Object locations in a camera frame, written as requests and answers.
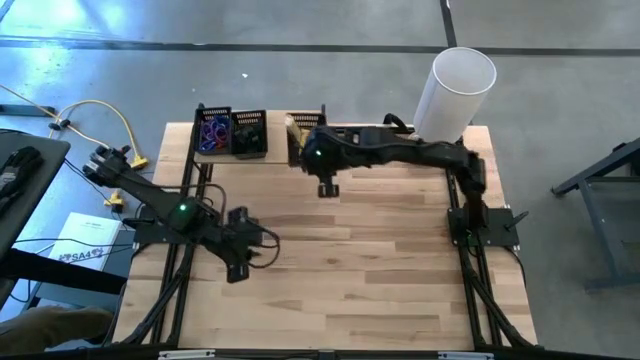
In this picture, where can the person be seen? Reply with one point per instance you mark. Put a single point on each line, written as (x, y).
(50, 327)

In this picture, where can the black bag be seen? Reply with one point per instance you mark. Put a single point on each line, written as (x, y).
(17, 170)

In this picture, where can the yellow green snack bag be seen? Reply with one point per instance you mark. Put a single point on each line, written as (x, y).
(294, 131)

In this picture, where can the wooden desk riser shelf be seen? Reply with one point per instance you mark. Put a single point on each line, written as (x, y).
(272, 145)

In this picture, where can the white shade table lamp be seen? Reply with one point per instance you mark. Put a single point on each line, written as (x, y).
(450, 100)

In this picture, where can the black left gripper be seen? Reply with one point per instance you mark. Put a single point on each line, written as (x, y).
(242, 237)

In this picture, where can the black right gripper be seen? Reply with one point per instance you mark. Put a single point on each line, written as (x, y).
(322, 150)

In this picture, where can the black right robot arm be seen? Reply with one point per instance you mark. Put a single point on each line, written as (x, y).
(430, 150)

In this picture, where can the black side desk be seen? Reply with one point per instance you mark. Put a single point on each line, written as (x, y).
(52, 155)

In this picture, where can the silver aluminium bracket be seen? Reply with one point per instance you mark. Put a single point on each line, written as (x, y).
(465, 356)
(187, 354)

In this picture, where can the white cardboard box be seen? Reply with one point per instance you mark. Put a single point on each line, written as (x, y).
(85, 235)

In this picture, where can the black plastic slotted basket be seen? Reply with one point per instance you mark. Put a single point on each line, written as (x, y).
(200, 150)
(310, 120)
(237, 152)

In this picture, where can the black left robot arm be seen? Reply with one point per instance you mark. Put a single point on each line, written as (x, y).
(160, 197)

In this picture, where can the black metal stand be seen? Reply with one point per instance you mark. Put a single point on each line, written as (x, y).
(600, 167)

